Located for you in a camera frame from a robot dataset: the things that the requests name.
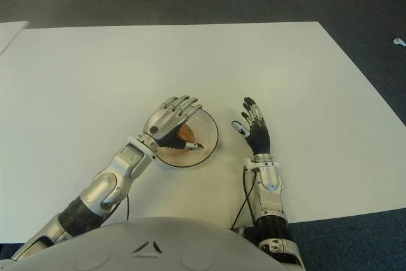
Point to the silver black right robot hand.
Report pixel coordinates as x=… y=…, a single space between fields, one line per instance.
x=260 y=139

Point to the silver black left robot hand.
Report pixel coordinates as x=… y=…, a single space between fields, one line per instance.
x=161 y=120

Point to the red yellow apple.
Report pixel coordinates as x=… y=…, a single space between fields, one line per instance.
x=187 y=133

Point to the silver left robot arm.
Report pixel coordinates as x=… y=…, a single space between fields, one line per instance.
x=104 y=185

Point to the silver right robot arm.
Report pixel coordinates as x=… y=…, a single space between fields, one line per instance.
x=269 y=195

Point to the white plate with black rim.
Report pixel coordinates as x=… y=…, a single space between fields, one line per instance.
x=206 y=131

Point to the grey robot torso shell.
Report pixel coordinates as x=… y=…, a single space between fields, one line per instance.
x=142 y=245

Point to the small white floor object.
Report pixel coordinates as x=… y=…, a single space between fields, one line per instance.
x=399 y=42

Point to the white side table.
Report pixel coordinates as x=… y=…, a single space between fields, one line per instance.
x=11 y=34

